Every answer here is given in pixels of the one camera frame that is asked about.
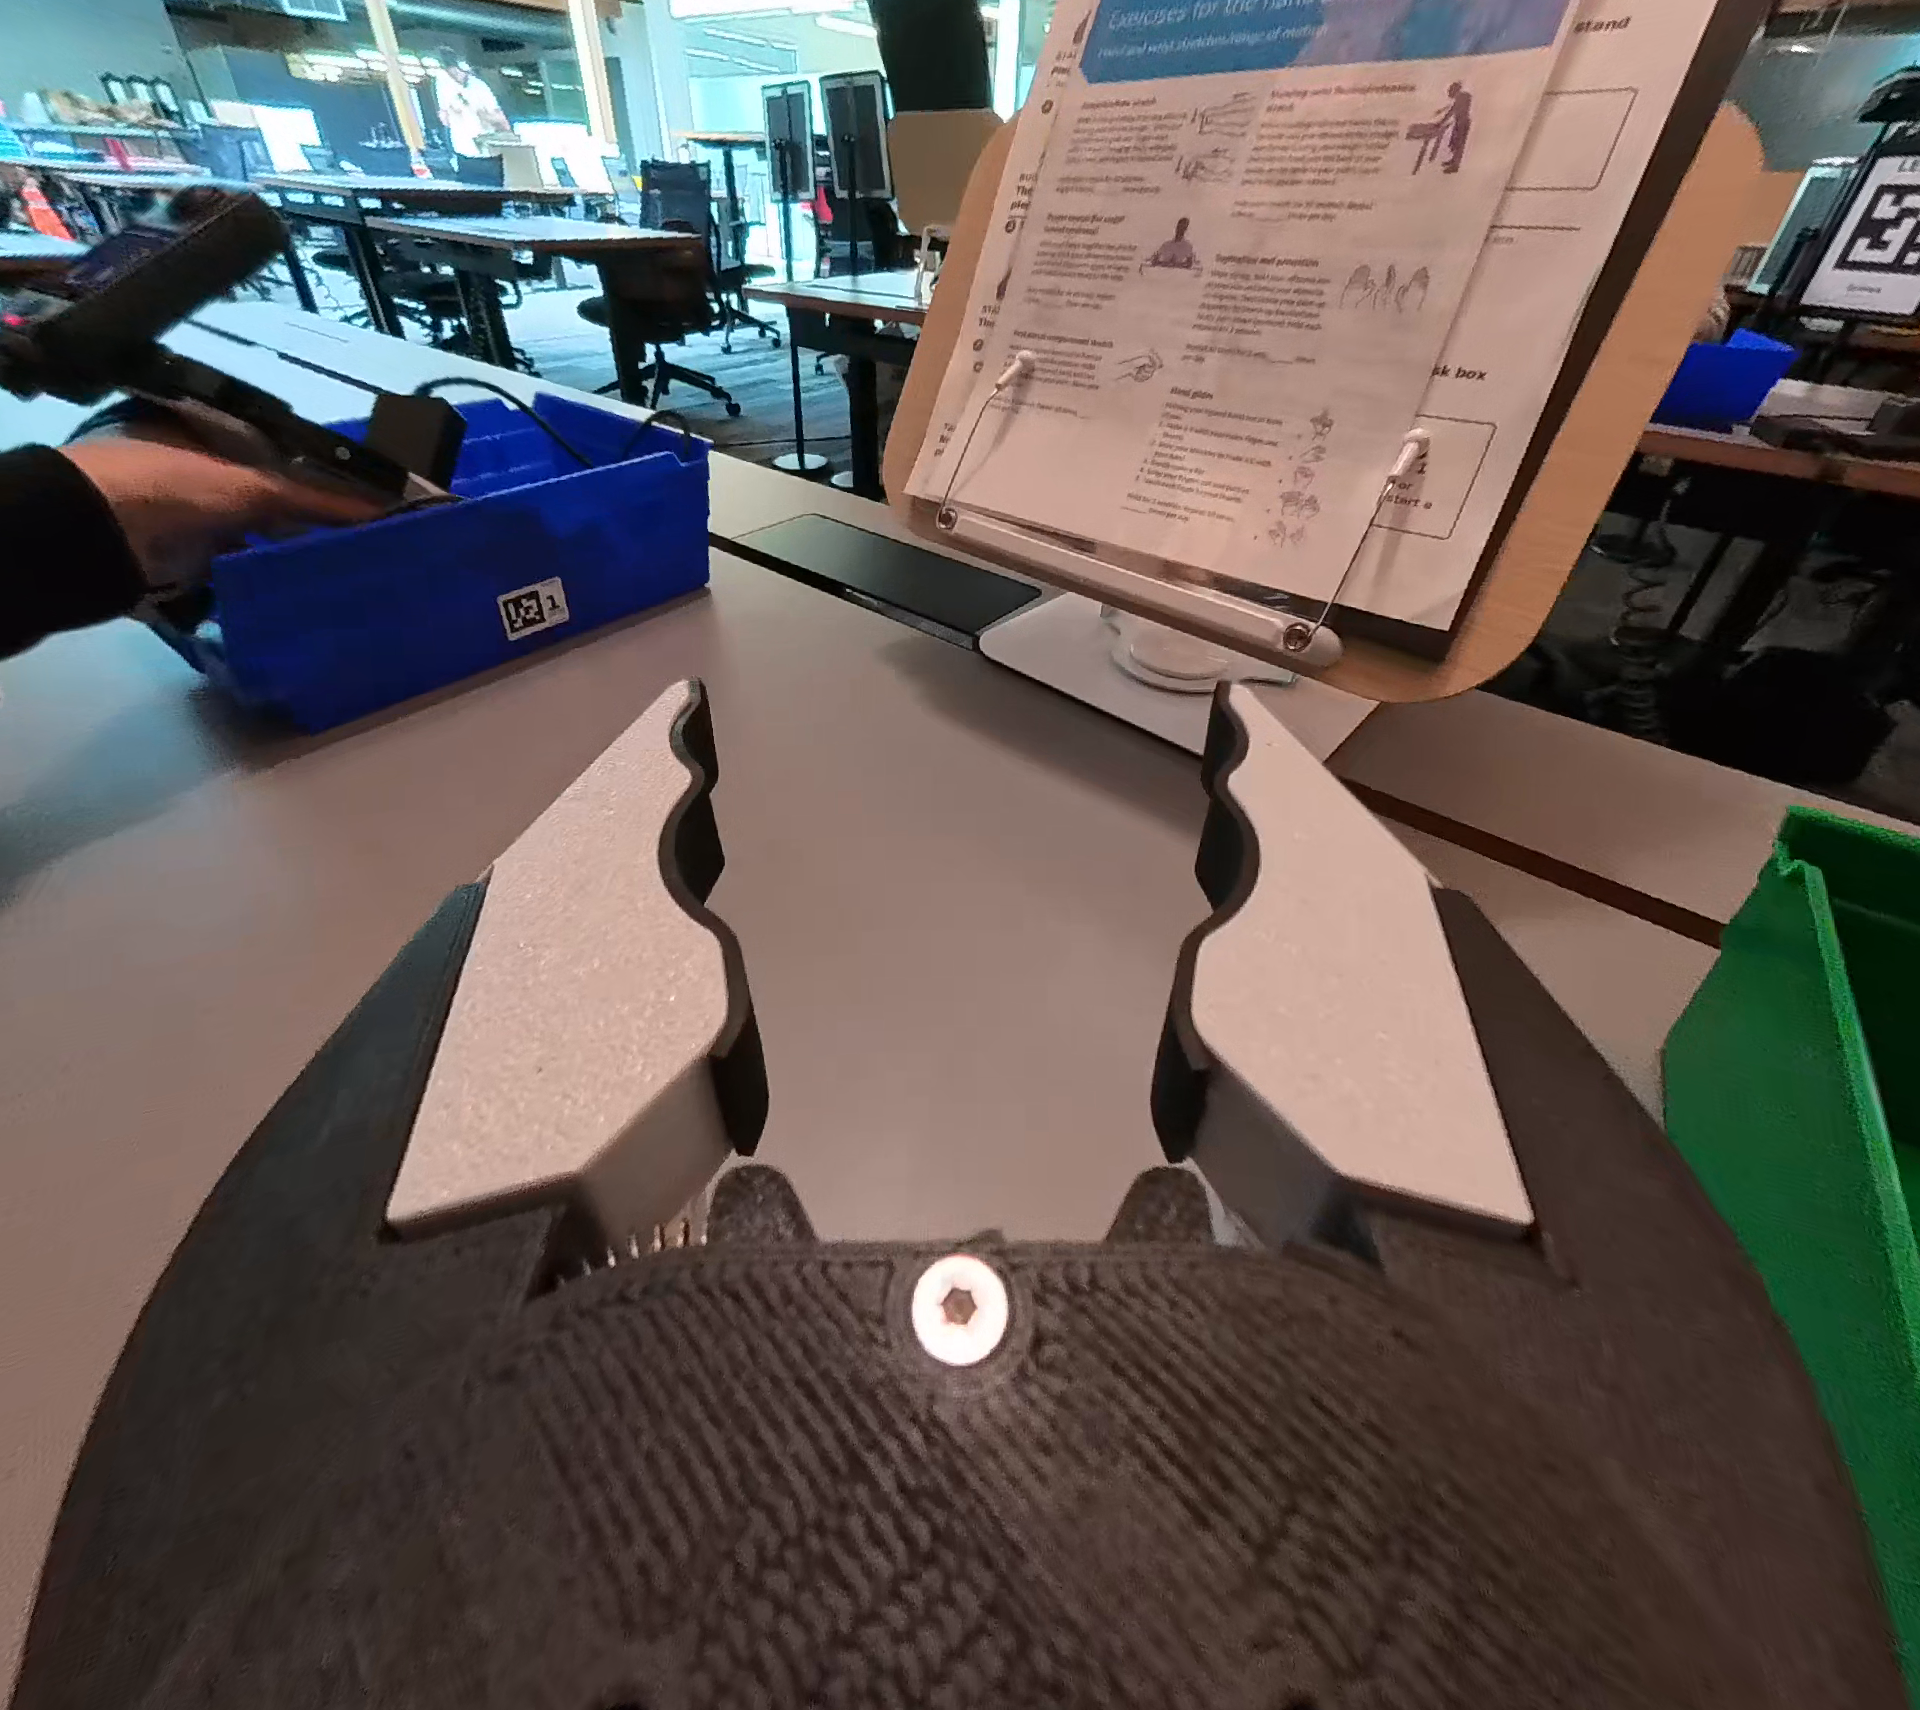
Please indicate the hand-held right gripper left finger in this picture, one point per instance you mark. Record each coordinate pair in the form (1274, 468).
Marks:
(586, 990)

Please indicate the green plastic bin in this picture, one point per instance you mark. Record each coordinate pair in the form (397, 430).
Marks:
(1816, 1142)

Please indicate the wooden document stand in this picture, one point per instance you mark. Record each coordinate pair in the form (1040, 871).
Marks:
(1651, 241)

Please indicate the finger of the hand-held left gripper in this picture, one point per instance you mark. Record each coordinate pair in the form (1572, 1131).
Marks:
(286, 435)

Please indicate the blue plastic bin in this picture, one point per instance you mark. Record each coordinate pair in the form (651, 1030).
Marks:
(451, 587)

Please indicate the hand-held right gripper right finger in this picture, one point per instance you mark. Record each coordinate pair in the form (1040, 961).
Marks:
(1336, 990)

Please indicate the black rectangular desk panel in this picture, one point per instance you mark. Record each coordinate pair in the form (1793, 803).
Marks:
(885, 578)

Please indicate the dark wooden table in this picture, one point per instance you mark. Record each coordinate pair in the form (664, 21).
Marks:
(525, 237)

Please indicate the black usb hub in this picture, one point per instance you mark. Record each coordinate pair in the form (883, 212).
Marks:
(421, 435)

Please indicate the small blue bin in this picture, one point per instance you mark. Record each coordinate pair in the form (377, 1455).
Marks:
(1726, 383)

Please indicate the printed tag sign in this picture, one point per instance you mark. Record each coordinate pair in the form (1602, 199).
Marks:
(1876, 241)

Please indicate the printed exercise sheet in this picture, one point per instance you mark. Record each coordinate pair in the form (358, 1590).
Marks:
(1276, 271)

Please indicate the white stand base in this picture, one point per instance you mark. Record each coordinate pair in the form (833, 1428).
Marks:
(1082, 668)

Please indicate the clear acrylic holder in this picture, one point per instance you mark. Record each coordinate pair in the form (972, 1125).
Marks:
(934, 264)

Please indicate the black hanging monitor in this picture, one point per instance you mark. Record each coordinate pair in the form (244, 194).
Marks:
(930, 39)

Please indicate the person's left hand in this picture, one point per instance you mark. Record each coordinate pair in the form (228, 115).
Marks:
(210, 518)

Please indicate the white instruction sheet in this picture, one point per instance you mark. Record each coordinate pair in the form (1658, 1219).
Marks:
(1575, 421)

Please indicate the black office chair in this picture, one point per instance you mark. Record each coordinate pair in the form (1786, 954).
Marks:
(676, 241)

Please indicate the wood-top desk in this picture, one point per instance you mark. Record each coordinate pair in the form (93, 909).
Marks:
(840, 300)

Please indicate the black display on stand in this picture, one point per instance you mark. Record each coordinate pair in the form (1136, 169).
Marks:
(856, 133)
(788, 138)

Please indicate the white adjacent desk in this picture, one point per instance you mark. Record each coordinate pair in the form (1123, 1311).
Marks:
(300, 345)

